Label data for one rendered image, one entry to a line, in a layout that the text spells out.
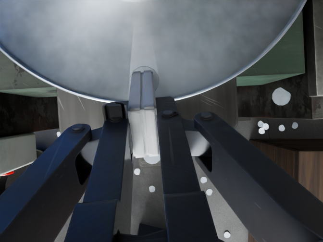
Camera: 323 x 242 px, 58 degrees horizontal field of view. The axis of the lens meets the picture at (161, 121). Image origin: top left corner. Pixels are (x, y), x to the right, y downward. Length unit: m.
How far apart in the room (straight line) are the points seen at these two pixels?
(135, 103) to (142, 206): 0.91
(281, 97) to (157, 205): 0.74
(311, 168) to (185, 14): 0.58
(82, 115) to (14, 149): 0.26
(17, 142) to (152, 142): 0.35
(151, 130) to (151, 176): 0.88
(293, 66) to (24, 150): 0.41
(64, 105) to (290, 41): 0.29
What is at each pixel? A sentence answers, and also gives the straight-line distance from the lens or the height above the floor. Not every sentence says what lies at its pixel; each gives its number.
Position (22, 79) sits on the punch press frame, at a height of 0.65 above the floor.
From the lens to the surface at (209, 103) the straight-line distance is 0.23.
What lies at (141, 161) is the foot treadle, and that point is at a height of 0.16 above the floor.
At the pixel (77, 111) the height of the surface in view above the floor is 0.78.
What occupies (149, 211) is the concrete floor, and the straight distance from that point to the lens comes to 1.06.
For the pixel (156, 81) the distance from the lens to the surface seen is 0.23.
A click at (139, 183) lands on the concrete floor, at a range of 1.04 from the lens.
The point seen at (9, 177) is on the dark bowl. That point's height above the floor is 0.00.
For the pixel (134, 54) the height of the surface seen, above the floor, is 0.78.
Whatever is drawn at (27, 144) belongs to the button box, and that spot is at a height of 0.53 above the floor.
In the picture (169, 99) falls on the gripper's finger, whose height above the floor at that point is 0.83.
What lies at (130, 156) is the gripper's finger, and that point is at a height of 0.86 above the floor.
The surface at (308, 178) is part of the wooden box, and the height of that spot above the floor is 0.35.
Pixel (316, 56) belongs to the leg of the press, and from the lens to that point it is 0.42.
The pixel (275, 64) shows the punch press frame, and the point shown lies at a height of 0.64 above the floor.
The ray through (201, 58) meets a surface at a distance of 0.23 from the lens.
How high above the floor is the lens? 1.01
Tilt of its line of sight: 88 degrees down
